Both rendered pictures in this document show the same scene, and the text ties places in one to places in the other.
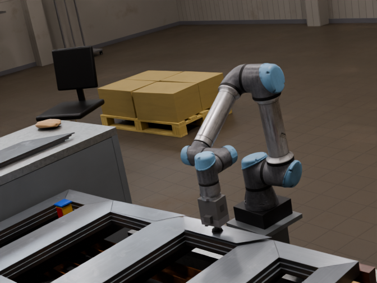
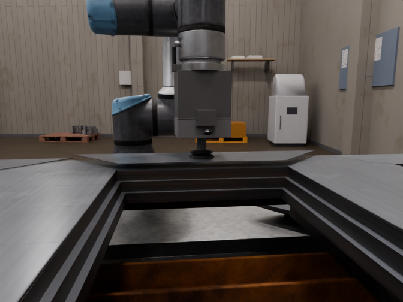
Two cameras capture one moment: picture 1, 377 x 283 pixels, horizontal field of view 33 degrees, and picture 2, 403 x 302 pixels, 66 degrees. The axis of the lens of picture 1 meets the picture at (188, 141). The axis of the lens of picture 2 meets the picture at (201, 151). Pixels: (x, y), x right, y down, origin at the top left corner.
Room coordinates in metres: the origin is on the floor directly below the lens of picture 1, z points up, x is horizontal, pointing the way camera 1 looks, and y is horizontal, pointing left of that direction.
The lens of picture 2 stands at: (1.85, 0.36, 0.97)
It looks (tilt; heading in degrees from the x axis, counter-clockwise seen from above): 9 degrees down; 308
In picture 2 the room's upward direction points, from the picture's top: straight up
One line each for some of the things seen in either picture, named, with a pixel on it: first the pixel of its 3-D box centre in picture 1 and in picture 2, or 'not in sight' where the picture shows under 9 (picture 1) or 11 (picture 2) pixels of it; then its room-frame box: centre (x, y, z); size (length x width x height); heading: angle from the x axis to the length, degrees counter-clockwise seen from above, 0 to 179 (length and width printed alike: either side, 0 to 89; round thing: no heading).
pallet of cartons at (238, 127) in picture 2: not in sight; (220, 131); (6.06, -5.91, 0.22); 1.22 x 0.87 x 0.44; 37
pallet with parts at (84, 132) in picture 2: not in sight; (70, 133); (9.02, -3.71, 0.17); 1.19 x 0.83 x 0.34; 37
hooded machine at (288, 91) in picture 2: not in sight; (287, 109); (4.52, -6.18, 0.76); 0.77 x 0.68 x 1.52; 127
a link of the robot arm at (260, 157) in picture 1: (257, 169); (134, 116); (2.59, -0.27, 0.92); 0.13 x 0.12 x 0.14; 48
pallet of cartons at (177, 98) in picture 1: (162, 100); not in sight; (6.94, 0.21, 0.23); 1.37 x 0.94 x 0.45; 37
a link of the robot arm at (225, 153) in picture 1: (219, 158); (182, 15); (2.25, -0.10, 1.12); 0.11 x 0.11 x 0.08; 48
